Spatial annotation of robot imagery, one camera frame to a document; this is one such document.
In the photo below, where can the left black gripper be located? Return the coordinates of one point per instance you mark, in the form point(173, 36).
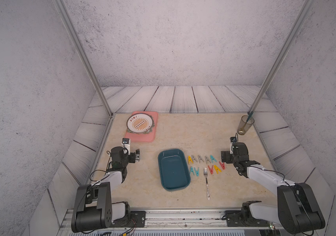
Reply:
point(132, 159)

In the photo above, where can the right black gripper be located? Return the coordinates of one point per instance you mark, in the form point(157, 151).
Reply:
point(226, 154)

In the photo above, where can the teal clothespin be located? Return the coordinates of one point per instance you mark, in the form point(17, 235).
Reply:
point(192, 170)
point(196, 171)
point(213, 160)

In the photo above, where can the teal plastic storage box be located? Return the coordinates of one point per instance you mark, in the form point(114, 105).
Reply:
point(173, 169)

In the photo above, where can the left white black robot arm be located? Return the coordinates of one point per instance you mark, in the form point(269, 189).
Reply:
point(93, 207)

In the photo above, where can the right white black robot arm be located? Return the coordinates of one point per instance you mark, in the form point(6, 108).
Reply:
point(297, 209)

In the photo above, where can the silver fork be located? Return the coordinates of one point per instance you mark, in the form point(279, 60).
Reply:
point(205, 173)

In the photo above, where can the pink plastic tray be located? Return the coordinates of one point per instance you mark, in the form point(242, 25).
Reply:
point(145, 138)

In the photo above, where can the round patterned plate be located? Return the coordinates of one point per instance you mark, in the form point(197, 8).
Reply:
point(140, 123)

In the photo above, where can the olive glass cup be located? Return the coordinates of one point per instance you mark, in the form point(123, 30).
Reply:
point(243, 127)

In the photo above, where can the teal pen in cup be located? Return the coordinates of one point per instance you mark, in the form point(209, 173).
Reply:
point(249, 116)

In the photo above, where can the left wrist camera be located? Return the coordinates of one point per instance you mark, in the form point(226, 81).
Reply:
point(126, 146)

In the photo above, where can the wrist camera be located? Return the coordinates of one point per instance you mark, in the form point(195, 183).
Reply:
point(126, 146)
point(232, 140)

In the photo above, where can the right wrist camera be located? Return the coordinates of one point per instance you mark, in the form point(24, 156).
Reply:
point(232, 140)

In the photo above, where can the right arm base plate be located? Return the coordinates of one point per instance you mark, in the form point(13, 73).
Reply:
point(238, 218)

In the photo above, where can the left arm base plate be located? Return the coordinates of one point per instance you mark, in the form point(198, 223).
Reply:
point(135, 218)

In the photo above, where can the aluminium mounting rail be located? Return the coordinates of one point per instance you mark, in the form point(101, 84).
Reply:
point(190, 222)

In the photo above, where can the right aluminium frame post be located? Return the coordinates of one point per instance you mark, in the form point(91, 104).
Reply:
point(294, 31)

